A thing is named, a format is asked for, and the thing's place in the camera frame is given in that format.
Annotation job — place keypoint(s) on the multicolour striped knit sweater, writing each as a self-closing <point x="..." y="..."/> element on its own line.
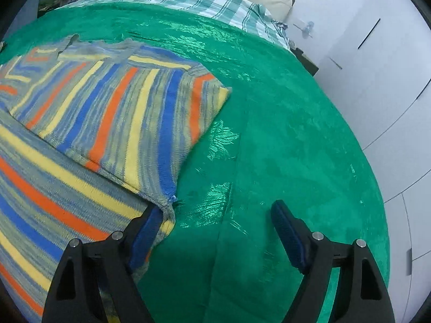
<point x="92" y="133"/>

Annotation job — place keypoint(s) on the green plush blanket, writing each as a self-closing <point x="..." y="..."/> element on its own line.
<point x="277" y="137"/>

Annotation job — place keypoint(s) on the dark bedside table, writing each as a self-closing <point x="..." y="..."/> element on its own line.
<point x="305" y="61"/>

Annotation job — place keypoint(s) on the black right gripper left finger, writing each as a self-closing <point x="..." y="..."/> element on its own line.
<point x="84" y="269"/>

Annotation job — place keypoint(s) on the green white checked bedsheet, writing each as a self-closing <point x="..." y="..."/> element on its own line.
<point x="245" y="15"/>

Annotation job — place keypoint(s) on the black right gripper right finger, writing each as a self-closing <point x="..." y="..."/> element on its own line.
<point x="361" y="294"/>

